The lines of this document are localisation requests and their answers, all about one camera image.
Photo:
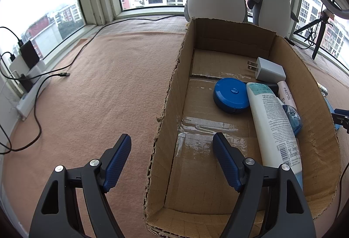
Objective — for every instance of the black tripod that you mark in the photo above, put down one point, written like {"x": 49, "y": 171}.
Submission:
{"x": 314, "y": 31}

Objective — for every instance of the brown cardboard box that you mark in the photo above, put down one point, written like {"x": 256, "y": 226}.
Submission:
{"x": 246, "y": 145}

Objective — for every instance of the blue round tape measure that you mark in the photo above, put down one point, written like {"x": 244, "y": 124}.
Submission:
{"x": 230, "y": 95}

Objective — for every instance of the pink cosmetic tube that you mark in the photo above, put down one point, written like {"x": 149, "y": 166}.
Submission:
{"x": 285, "y": 95}

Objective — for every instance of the small plush penguin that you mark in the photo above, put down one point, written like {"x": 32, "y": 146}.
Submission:
{"x": 274, "y": 15}

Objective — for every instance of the white power strip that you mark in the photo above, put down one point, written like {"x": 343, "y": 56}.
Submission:
{"x": 26, "y": 103}

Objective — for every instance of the black charger plug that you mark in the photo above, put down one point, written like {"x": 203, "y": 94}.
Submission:
{"x": 29, "y": 54}

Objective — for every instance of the white lotion tube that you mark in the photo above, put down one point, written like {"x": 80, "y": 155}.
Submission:
{"x": 275, "y": 135}

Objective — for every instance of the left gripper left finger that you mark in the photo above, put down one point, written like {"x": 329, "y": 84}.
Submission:
{"x": 71, "y": 193}

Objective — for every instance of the white charger block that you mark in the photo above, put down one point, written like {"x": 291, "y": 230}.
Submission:
{"x": 19, "y": 67}

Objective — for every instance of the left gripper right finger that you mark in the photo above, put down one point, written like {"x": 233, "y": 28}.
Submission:
{"x": 287, "y": 213}

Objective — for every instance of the blue phone stand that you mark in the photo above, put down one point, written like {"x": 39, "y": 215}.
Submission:
{"x": 338, "y": 119}

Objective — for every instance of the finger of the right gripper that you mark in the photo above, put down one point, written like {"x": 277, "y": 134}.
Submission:
{"x": 344, "y": 113}

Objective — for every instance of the white power adapter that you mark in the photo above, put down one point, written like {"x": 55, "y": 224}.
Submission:
{"x": 267, "y": 71}

